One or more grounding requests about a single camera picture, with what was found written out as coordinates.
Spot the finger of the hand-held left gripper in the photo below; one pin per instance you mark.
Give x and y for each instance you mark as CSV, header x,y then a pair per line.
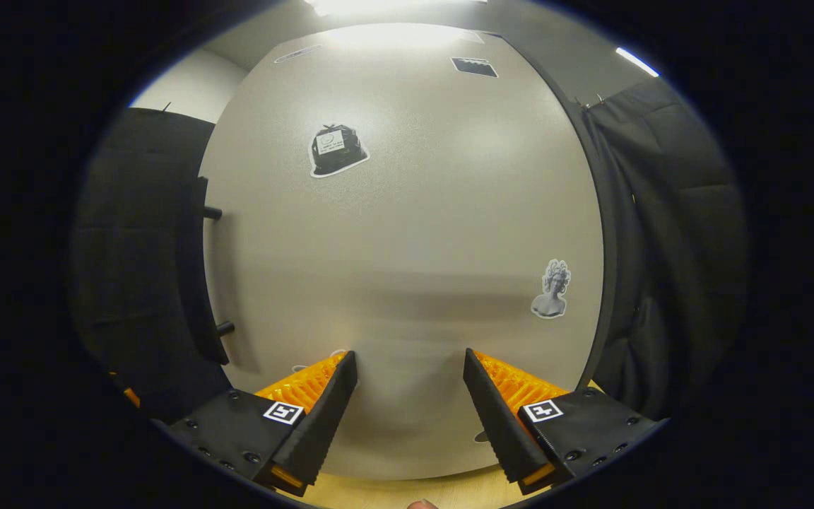
x,y
132,397

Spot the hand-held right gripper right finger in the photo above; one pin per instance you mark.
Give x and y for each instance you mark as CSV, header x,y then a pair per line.
x,y
499,417

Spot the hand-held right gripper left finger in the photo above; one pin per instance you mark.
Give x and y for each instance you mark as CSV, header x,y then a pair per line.
x,y
322,417

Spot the grey cabinet door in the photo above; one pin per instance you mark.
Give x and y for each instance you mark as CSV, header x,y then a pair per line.
x,y
414,226

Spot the black backdrop cloth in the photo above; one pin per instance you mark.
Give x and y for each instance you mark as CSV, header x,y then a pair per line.
x,y
131,247

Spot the small ceiling light panel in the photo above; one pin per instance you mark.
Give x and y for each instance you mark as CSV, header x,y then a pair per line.
x,y
636,61

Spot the large ceiling light panel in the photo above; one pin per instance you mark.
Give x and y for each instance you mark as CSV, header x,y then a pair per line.
x,y
393,6

